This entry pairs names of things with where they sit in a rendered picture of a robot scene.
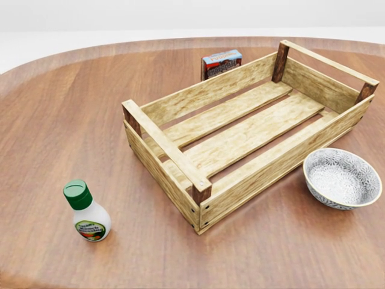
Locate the grey patterned bowl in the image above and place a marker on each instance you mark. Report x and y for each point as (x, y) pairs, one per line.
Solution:
(340, 180)

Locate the blue chocolate pudding box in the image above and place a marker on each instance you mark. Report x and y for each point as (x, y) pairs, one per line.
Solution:
(221, 64)

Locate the white green-capped salad dressing bottle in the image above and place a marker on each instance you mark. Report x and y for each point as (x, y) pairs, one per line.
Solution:
(90, 216)

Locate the wooden slat tray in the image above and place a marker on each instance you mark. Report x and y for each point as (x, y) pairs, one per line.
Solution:
(240, 141)

